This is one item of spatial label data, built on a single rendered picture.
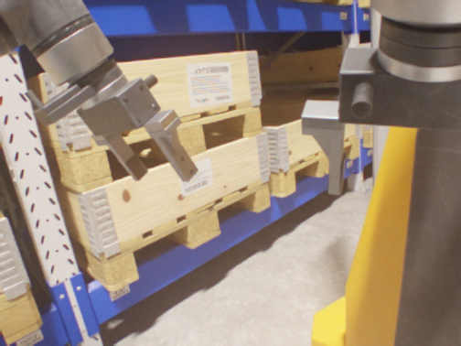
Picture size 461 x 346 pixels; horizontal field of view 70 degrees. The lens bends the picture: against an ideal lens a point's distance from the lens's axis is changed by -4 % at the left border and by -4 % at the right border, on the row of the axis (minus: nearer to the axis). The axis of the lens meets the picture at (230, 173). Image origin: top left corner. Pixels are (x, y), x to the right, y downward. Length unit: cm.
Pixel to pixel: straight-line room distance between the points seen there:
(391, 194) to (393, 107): 20
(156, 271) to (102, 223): 34
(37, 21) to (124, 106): 14
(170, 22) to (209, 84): 25
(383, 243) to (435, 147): 16
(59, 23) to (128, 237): 79
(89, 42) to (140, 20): 76
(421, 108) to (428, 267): 25
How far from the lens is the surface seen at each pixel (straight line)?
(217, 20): 143
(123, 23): 119
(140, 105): 46
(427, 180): 45
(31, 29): 48
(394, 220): 50
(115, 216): 110
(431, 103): 31
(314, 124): 33
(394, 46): 28
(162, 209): 118
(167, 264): 135
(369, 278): 57
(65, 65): 47
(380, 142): 83
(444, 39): 27
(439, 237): 47
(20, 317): 112
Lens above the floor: 89
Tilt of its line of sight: 17 degrees down
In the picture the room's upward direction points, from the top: 8 degrees counter-clockwise
